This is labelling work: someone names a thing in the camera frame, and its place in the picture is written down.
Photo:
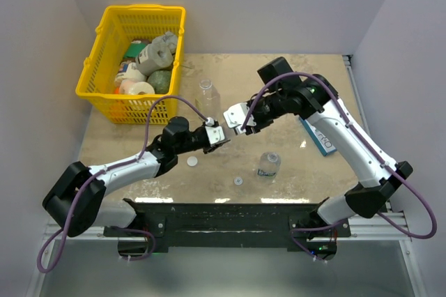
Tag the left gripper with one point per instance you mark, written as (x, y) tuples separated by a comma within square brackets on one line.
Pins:
[(210, 148)]

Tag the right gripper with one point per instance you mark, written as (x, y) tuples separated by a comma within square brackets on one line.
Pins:
[(260, 124)]

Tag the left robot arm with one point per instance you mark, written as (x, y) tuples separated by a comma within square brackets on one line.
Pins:
[(75, 201)]

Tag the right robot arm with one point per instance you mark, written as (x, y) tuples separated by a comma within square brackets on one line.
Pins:
[(316, 101)]

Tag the clear white bottle cap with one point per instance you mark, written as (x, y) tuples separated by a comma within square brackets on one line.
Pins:
[(238, 180)]

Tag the clear bottle lying near basket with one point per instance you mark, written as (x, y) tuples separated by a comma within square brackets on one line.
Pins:
[(208, 99)]

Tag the standing clear labelled bottle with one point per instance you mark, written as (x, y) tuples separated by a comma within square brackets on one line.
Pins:
[(269, 164)]

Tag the blue white toothpaste box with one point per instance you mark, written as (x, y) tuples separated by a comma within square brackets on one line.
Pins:
[(324, 145)]

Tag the green round fruit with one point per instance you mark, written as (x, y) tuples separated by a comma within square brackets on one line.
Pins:
[(160, 81)]

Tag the white tape roll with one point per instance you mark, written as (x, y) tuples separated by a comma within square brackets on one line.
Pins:
[(130, 87)]

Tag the grey paper roll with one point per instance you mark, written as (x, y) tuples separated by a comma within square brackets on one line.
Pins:
[(157, 55)]

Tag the cream labelled container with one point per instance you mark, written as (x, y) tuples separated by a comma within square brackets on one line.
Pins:
[(128, 70)]

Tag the yellow plastic basket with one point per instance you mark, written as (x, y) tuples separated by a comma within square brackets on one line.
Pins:
[(118, 27)]

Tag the green box in basket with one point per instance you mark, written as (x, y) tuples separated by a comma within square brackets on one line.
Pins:
[(135, 47)]

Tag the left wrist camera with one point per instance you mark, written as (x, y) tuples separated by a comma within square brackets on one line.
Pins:
[(215, 135)]

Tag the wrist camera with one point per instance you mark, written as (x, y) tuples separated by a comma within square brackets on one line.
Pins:
[(215, 135), (235, 117)]

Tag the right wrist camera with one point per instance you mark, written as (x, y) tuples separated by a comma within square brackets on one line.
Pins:
[(235, 117)]

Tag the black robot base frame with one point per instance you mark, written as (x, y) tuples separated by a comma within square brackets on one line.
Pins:
[(161, 226)]

